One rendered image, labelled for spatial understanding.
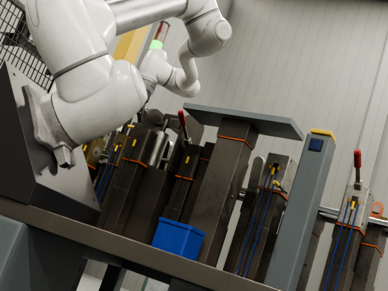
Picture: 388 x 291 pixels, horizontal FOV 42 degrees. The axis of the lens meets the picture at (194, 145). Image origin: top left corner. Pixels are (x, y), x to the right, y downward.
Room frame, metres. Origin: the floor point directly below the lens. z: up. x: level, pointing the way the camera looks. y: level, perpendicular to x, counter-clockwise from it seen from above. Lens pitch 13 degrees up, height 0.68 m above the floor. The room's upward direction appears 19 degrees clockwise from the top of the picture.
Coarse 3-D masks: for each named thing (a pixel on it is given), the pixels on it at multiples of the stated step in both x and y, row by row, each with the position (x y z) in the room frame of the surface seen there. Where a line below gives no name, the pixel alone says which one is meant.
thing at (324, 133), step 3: (312, 129) 1.36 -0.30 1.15; (315, 129) 1.36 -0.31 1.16; (318, 129) 1.35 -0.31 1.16; (321, 129) 1.35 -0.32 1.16; (312, 132) 1.36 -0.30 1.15; (315, 132) 1.36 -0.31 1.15; (318, 132) 1.35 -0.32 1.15; (321, 132) 1.35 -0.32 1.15; (324, 132) 1.34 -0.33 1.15; (327, 132) 1.34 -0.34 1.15; (330, 132) 1.33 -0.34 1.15; (321, 135) 1.36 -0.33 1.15; (324, 135) 1.35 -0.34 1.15; (327, 135) 1.34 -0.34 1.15; (330, 135) 1.34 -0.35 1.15; (333, 135) 1.35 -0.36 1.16; (333, 138) 1.36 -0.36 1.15
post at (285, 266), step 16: (304, 144) 1.36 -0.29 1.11; (304, 160) 1.35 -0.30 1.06; (320, 160) 1.33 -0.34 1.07; (304, 176) 1.35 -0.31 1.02; (320, 176) 1.33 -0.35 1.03; (304, 192) 1.34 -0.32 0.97; (320, 192) 1.36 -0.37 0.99; (288, 208) 1.36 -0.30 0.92; (304, 208) 1.33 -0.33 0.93; (288, 224) 1.35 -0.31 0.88; (304, 224) 1.33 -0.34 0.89; (288, 240) 1.34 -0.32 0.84; (304, 240) 1.34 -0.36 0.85; (272, 256) 1.36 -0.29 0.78; (288, 256) 1.34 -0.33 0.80; (304, 256) 1.37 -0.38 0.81; (272, 272) 1.35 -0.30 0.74; (288, 272) 1.33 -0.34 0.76; (288, 288) 1.33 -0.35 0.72
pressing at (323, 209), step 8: (104, 160) 2.19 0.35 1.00; (240, 192) 1.82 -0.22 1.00; (240, 200) 1.94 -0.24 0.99; (320, 208) 1.59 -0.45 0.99; (328, 208) 1.58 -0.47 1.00; (320, 216) 1.75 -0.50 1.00; (328, 216) 1.70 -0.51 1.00; (336, 216) 1.64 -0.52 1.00; (376, 224) 1.56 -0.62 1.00; (384, 224) 1.48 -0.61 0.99
